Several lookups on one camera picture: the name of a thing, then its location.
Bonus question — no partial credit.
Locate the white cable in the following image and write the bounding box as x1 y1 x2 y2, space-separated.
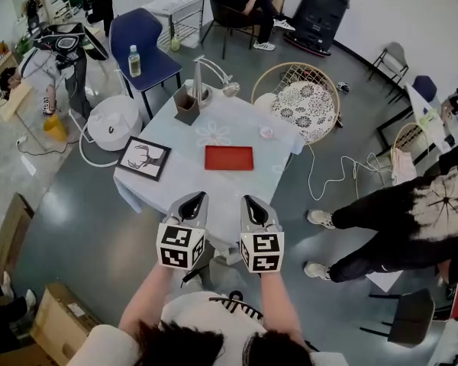
307 143 395 201

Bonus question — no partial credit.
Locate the white paper sheet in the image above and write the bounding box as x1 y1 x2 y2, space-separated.
365 269 405 294

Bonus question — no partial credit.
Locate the brown box holder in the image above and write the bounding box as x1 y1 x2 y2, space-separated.
173 85 201 126

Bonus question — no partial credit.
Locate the red tray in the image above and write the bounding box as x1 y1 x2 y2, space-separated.
204 145 255 172

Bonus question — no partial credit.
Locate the white board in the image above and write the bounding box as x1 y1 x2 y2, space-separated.
403 82 456 154

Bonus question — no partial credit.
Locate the white pillow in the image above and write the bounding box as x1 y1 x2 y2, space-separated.
254 92 277 112

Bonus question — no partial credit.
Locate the black white patterned cushion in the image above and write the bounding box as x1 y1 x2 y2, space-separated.
270 82 337 144

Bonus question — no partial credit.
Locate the blue chair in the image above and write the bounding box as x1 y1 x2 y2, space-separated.
109 8 183 120

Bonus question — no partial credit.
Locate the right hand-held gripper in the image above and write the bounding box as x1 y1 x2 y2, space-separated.
238 194 285 274

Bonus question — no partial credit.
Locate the white wire rack table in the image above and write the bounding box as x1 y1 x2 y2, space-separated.
141 0 206 50

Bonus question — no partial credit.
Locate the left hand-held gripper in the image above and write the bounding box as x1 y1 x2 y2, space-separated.
156 191 210 272

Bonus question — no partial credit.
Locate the black wheeled bin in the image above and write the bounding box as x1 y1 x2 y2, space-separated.
282 0 351 57

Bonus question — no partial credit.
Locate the black chair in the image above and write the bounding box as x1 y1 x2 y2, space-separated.
360 287 437 349

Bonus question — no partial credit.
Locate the yellow container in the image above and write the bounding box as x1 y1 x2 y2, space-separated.
42 113 68 143

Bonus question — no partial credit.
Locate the white metal ring frame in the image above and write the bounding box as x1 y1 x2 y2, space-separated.
67 108 120 168

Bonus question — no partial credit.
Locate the person's white shirt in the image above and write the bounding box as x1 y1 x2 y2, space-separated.
66 290 350 366

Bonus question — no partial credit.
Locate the flat brown cardboard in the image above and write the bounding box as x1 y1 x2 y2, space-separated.
0 191 36 275

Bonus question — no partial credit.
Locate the silver curved metal stand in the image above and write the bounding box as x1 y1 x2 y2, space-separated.
185 54 234 109

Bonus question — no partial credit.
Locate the person's right forearm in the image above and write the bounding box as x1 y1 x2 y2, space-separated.
258 269 303 345

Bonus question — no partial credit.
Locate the person's left forearm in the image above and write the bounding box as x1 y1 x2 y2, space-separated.
118 262 176 332

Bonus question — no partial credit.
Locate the black framed deer picture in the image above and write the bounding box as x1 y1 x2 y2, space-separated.
117 136 173 181

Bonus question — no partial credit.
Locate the grey chair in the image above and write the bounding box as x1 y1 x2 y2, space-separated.
367 41 410 86

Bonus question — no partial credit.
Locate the brown cardboard box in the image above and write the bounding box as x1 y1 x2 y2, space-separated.
0 281 105 366

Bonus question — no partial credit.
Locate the pink cloth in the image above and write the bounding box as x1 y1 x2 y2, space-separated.
390 149 418 186

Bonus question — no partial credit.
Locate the small rattan chair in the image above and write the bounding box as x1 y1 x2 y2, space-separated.
389 122 433 187

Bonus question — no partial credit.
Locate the wooden board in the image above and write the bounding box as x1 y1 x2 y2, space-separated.
0 79 36 124

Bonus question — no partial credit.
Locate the clear bottle yellow drink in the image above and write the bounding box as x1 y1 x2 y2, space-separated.
127 44 142 78

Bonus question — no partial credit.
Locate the light blue tablecloth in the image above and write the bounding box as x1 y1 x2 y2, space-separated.
112 79 305 245

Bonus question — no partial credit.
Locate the round rattan chair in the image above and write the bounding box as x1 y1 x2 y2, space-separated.
250 62 341 146

